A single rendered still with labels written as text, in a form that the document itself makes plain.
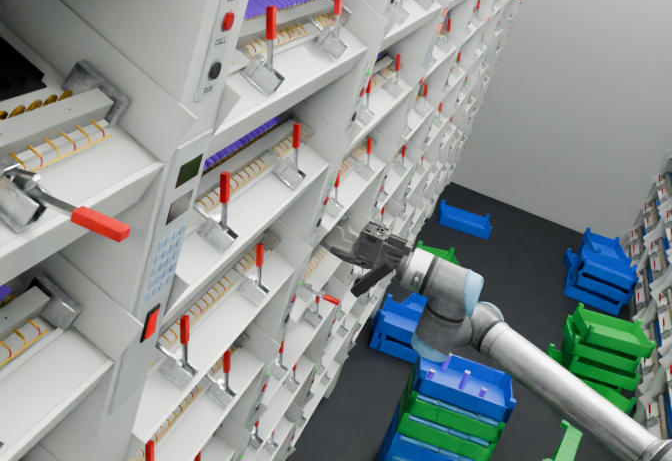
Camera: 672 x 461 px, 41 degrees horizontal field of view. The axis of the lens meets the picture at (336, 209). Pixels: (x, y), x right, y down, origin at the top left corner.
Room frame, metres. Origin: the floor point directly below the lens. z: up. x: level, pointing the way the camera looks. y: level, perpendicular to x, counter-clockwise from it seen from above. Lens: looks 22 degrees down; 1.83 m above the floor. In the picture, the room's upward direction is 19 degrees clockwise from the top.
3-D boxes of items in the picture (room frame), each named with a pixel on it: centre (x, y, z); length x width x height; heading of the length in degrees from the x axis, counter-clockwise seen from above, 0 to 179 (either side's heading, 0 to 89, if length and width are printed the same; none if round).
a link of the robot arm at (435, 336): (1.75, -0.30, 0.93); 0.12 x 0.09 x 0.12; 139
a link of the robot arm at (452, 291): (1.74, -0.29, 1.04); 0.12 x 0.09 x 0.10; 80
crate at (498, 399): (2.43, -0.55, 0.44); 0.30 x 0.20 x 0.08; 89
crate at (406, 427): (2.43, -0.55, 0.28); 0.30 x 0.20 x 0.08; 89
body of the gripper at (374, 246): (1.77, -0.12, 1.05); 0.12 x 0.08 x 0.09; 80
